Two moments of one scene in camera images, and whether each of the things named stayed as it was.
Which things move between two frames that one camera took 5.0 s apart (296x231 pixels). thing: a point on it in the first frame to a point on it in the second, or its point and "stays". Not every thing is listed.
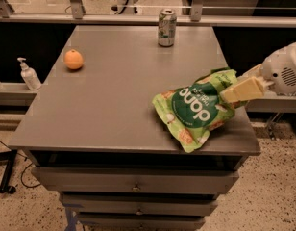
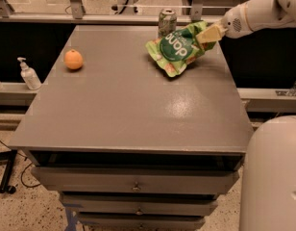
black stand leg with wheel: [9, 156] stays
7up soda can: [167, 27] stays
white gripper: [280, 68] to [234, 23]
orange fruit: [73, 59] stays
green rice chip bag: [192, 111] to [173, 50]
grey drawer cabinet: [94, 139] stays
